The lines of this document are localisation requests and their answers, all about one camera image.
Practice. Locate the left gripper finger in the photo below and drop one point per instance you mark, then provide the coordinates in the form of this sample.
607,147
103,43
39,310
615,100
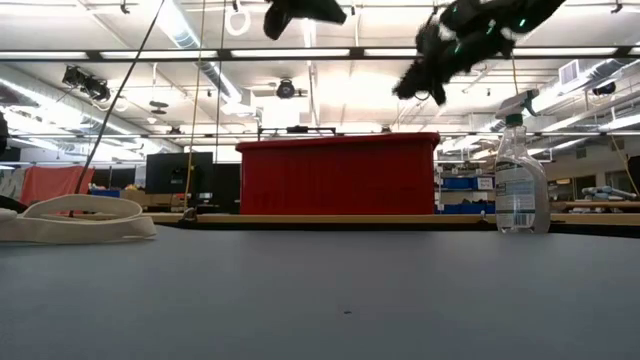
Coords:
279,17
320,10

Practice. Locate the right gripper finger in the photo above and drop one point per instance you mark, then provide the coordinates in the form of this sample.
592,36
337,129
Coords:
441,90
415,82

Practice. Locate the blue storage bin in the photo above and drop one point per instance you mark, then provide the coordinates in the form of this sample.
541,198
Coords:
465,208
457,183

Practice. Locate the red plastic laundry bin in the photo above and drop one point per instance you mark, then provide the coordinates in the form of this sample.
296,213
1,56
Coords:
340,175

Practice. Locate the round black ceiling device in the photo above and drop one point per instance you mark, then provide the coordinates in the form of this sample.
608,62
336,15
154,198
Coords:
285,89

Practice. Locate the clear plastic spray bottle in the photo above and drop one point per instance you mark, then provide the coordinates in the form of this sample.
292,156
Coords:
520,200

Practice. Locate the black computer monitor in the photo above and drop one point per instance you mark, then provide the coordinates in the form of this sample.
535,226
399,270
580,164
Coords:
170,172

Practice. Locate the pale blue bundle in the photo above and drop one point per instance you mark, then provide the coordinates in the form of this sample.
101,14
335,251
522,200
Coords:
605,191

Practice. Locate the black ceiling spotlight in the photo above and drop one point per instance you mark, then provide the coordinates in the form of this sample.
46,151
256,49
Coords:
90,86

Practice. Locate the small black desk clamp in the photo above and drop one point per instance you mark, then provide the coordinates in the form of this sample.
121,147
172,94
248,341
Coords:
189,215

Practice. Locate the light wooden desk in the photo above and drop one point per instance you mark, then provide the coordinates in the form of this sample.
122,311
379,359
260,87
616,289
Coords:
165,218

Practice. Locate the orange red cloth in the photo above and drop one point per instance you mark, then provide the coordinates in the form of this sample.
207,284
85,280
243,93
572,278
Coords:
50,182

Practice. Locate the cream canvas tote bag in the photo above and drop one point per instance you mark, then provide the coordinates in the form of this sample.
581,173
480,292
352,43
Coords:
75,232

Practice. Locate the black overhead frame bar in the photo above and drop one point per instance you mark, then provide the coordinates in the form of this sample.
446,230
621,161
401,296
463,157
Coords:
357,52

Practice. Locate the silver ventilation duct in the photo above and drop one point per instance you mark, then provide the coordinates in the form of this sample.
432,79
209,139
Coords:
187,35

